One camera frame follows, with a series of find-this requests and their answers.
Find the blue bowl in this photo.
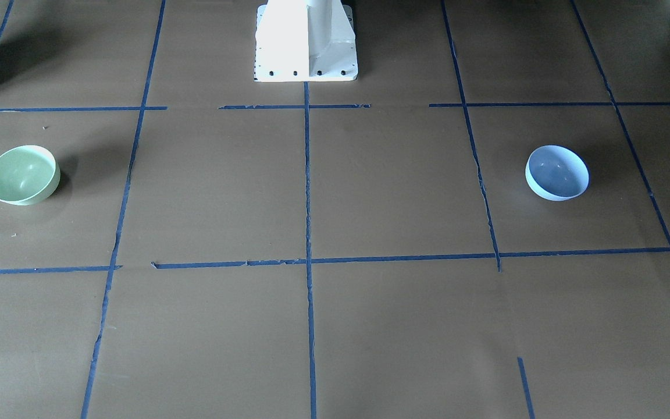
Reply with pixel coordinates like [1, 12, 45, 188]
[525, 145, 590, 201]

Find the green bowl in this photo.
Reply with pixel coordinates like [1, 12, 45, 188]
[0, 145, 61, 206]

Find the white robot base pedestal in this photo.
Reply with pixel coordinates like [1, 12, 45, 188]
[253, 1, 359, 83]

